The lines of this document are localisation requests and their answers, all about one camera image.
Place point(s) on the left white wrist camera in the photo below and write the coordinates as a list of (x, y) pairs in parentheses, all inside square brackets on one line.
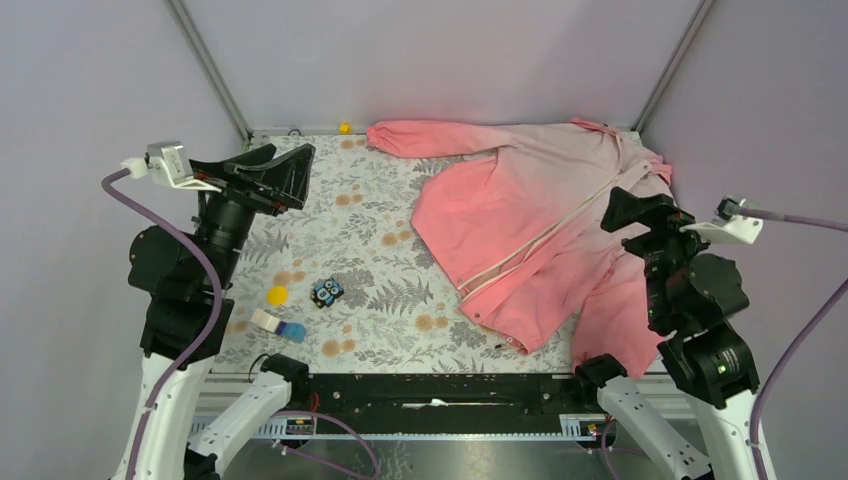
[(168, 165)]

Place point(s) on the white and blue brick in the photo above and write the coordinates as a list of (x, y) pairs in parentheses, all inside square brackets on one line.
[(291, 331)]

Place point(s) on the yellow round disc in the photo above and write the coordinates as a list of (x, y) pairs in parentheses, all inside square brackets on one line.
[(277, 295)]

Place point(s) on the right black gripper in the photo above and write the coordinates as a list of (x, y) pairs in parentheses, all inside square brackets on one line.
[(661, 215)]

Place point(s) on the pink zip-up jacket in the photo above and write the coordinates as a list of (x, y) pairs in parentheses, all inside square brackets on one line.
[(515, 226)]

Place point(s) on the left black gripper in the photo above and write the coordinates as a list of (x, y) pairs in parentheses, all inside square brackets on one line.
[(271, 183)]

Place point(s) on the black owl toy block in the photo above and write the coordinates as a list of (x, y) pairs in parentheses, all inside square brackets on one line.
[(326, 292)]

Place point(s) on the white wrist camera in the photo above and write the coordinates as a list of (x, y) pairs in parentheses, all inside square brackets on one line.
[(168, 165), (728, 226)]

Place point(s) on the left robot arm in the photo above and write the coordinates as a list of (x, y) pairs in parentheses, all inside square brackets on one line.
[(186, 276)]

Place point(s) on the floral patterned table mat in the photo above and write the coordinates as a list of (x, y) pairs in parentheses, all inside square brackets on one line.
[(400, 312)]

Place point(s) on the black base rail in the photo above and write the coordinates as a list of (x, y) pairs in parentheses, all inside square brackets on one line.
[(431, 405)]

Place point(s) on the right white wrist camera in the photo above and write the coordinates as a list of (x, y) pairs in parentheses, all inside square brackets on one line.
[(728, 226)]

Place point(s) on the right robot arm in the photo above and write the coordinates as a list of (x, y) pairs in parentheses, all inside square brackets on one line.
[(691, 296)]

